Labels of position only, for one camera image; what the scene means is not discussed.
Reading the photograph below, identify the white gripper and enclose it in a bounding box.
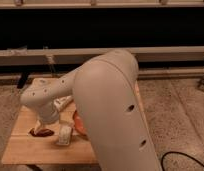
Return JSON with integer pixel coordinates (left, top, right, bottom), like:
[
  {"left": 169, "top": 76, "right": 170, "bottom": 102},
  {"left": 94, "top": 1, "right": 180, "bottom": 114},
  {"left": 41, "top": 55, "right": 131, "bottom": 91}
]
[{"left": 34, "top": 111, "right": 59, "bottom": 134}]

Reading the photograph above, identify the white sponge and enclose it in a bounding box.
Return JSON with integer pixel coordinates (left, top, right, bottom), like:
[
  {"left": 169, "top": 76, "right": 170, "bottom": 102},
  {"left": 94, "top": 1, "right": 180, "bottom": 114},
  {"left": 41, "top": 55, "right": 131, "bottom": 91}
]
[{"left": 57, "top": 123, "right": 73, "bottom": 146}]

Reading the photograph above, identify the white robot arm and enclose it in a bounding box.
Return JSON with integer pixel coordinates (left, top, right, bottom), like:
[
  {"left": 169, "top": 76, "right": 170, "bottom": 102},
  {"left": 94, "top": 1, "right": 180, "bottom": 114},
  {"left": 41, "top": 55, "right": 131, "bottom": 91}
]
[{"left": 21, "top": 50, "right": 162, "bottom": 171}]

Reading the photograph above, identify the orange ceramic bowl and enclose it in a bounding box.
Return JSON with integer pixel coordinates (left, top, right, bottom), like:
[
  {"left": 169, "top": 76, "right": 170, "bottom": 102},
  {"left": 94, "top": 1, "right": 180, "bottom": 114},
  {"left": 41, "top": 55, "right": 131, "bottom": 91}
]
[{"left": 73, "top": 111, "right": 87, "bottom": 136}]

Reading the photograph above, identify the wooden table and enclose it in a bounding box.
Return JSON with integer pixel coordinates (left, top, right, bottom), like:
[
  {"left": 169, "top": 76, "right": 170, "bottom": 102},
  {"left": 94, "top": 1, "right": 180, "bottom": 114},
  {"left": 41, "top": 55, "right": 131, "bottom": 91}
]
[{"left": 2, "top": 106, "right": 97, "bottom": 165}]

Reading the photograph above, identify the black cable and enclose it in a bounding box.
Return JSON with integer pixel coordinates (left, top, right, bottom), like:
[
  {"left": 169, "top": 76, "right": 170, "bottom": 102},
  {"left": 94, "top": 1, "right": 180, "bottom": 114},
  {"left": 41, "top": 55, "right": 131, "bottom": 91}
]
[{"left": 160, "top": 151, "right": 204, "bottom": 171}]

